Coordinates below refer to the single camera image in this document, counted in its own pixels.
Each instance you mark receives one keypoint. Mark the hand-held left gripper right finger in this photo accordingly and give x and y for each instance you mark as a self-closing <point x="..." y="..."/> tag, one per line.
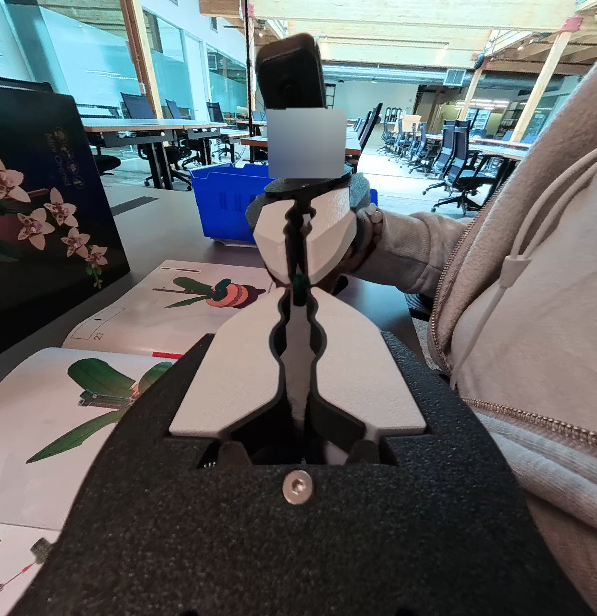
<point x="365" y="375"/>

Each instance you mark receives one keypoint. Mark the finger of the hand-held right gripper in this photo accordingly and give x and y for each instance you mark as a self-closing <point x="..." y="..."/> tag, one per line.
<point x="329" y="231"/>
<point x="274" y="240"/>

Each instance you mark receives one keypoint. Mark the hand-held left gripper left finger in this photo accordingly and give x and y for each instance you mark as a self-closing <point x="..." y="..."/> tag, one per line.
<point x="240" y="375"/>

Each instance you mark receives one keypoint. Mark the green toy connector cylinder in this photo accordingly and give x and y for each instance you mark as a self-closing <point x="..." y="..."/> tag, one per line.
<point x="298" y="288"/>

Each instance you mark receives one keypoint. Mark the person's right forearm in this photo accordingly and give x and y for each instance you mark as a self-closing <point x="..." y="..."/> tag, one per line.
<point x="414" y="250"/>

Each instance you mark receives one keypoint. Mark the person's right hand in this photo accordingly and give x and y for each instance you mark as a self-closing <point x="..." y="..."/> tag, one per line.
<point x="349" y="267"/>

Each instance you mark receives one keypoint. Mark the white paper sheet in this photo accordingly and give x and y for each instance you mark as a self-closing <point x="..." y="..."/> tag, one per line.
<point x="231" y="242"/>

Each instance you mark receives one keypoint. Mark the thin black pole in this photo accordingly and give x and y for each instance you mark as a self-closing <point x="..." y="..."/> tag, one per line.
<point x="250" y="96"/>

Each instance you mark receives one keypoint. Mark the blue plastic bin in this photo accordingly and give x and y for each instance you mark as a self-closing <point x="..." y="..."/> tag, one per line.
<point x="221" y="207"/>

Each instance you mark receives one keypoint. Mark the row of black office chairs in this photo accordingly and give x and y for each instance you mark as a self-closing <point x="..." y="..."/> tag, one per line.
<point x="452" y="159"/>
<point x="134" y="103"/>

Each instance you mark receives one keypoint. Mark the open building instruction booklet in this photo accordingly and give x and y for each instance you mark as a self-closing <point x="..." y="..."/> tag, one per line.
<point x="62" y="409"/>

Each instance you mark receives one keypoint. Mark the person's beige zip hoodie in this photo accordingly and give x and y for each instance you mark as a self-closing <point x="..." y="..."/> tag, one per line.
<point x="543" y="337"/>

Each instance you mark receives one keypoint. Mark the black orchid set box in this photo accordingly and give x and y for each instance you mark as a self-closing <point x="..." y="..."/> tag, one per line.
<point x="48" y="144"/>

